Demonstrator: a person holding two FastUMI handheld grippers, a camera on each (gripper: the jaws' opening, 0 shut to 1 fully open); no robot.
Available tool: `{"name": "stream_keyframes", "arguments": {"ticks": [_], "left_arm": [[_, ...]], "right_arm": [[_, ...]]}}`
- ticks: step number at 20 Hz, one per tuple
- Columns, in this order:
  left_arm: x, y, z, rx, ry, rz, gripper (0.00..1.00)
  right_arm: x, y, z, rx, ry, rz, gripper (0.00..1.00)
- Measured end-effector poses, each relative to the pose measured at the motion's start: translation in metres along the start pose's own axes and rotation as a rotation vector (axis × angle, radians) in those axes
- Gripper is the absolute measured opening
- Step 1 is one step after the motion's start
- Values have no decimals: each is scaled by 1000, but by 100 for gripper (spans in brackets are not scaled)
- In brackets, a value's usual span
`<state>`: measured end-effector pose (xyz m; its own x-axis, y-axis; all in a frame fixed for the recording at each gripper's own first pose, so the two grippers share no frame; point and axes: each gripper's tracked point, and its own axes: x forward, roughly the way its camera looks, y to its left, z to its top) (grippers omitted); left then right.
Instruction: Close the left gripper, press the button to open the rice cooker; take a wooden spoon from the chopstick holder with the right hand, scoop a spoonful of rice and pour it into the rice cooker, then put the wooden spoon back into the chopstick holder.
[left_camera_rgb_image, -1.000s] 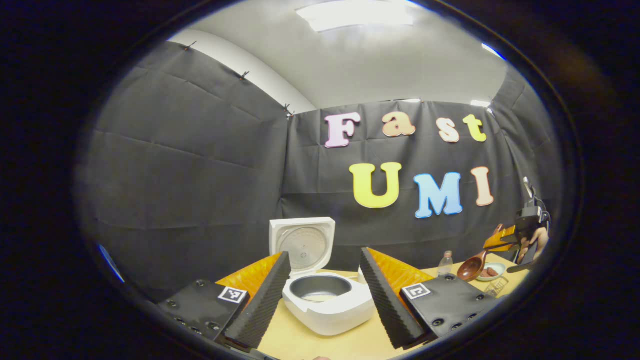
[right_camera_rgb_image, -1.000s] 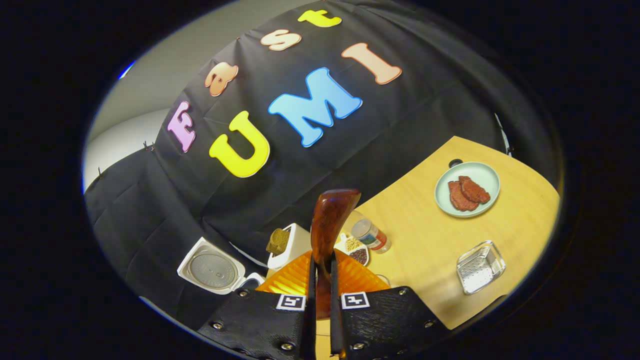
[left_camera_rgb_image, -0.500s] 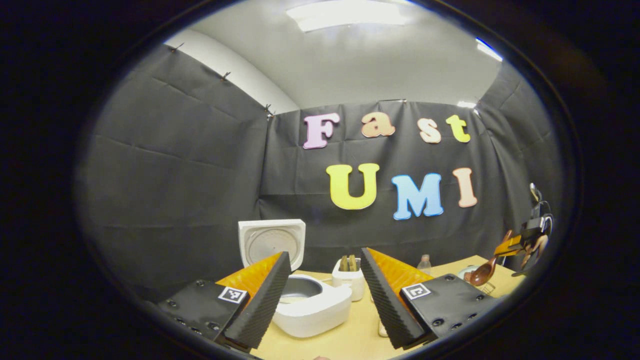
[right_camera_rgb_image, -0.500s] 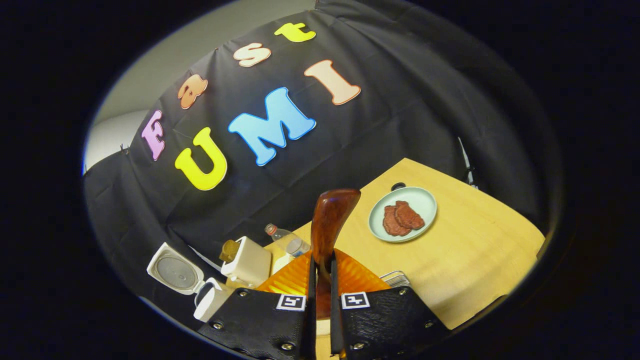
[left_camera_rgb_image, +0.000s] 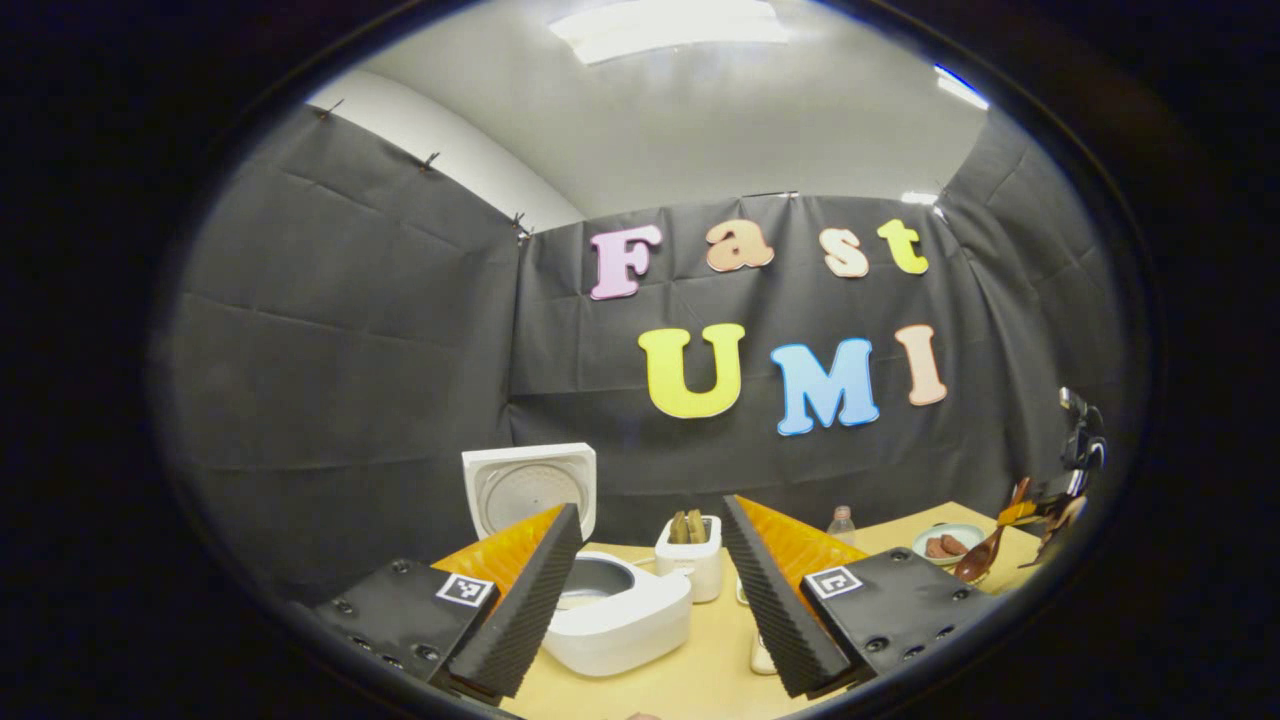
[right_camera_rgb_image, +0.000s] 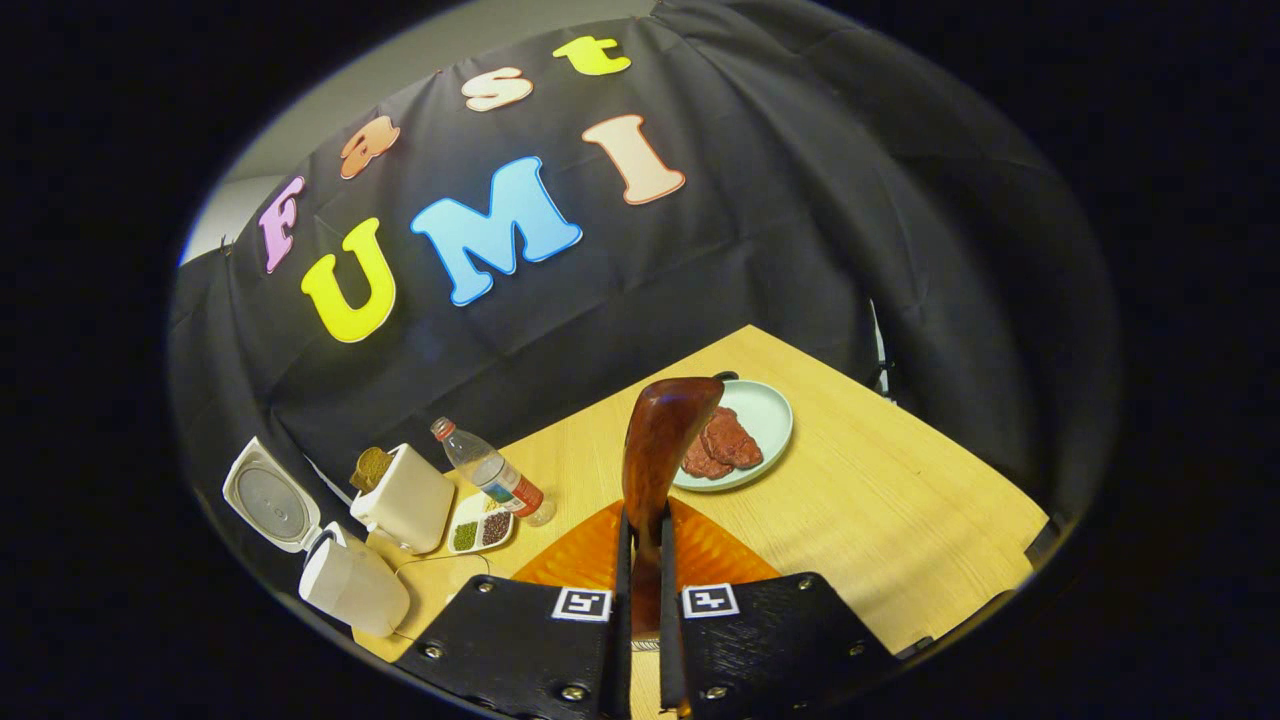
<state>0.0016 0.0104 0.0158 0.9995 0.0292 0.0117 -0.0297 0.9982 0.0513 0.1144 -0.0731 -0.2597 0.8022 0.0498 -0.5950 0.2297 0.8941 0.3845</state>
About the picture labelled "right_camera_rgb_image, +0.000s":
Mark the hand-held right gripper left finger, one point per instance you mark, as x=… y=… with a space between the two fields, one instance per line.
x=520 y=650

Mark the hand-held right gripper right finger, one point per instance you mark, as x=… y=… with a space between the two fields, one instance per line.
x=770 y=650

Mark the white rice cooker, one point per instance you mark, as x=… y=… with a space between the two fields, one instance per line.
x=350 y=590

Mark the brown wooden spoon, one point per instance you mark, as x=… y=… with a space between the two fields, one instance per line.
x=660 y=450

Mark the white divided dish of beans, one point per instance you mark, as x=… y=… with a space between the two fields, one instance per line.
x=480 y=525

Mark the clear plastic water bottle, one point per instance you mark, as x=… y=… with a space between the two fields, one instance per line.
x=495 y=475

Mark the white toaster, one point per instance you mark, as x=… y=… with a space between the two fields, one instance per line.
x=415 y=505

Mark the red meat slice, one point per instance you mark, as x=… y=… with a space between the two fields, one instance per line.
x=700 y=462
x=735 y=440

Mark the brown bread slice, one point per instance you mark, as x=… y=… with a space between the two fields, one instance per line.
x=372 y=468

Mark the pale green plate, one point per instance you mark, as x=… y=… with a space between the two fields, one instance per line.
x=765 y=415

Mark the black backdrop cloth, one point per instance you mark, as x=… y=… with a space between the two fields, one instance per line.
x=800 y=250

